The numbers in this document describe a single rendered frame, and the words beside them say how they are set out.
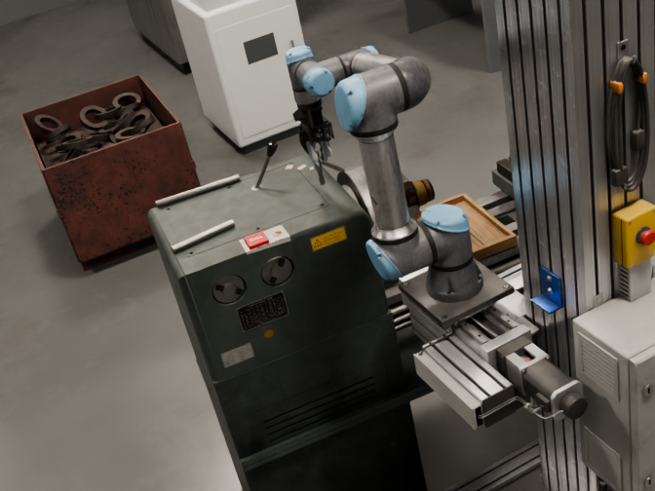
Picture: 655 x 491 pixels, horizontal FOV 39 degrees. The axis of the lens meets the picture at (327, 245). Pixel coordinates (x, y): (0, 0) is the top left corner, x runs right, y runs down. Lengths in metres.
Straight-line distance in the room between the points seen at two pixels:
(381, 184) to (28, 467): 2.48
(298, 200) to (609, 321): 1.06
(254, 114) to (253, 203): 3.21
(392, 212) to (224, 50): 3.73
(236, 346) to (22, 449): 1.77
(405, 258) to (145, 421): 2.14
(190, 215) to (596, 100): 1.39
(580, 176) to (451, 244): 0.44
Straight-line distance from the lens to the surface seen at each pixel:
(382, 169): 2.16
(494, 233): 3.16
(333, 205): 2.73
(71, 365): 4.67
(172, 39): 7.67
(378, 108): 2.09
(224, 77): 5.89
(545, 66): 1.98
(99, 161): 5.03
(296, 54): 2.54
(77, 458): 4.14
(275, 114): 6.08
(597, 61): 1.95
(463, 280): 2.38
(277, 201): 2.82
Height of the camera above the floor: 2.59
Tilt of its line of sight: 32 degrees down
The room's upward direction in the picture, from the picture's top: 13 degrees counter-clockwise
